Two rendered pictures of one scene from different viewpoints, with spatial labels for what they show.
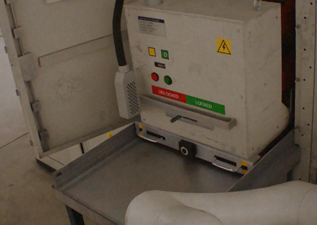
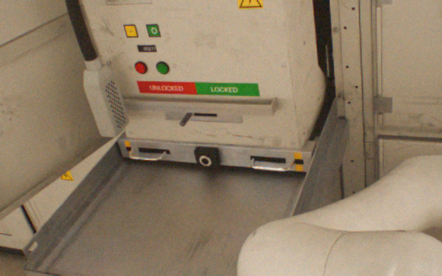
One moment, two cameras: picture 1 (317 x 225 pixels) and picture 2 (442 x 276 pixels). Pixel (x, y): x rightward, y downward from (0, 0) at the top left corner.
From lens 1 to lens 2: 0.40 m
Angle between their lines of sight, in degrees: 18
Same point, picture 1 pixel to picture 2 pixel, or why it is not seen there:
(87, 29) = (13, 17)
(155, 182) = (181, 214)
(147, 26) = not seen: outside the picture
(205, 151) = (235, 154)
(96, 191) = (100, 254)
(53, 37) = not seen: outside the picture
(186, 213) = (388, 242)
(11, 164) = not seen: outside the picture
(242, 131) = (289, 113)
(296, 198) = (438, 179)
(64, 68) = not seen: outside the picture
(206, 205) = (351, 223)
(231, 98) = (267, 71)
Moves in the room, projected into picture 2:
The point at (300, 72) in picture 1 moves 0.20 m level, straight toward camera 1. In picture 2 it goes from (339, 19) to (364, 50)
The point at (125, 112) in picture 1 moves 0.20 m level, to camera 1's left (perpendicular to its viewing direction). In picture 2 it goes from (109, 127) to (28, 158)
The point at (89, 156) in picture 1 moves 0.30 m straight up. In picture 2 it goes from (69, 206) to (23, 100)
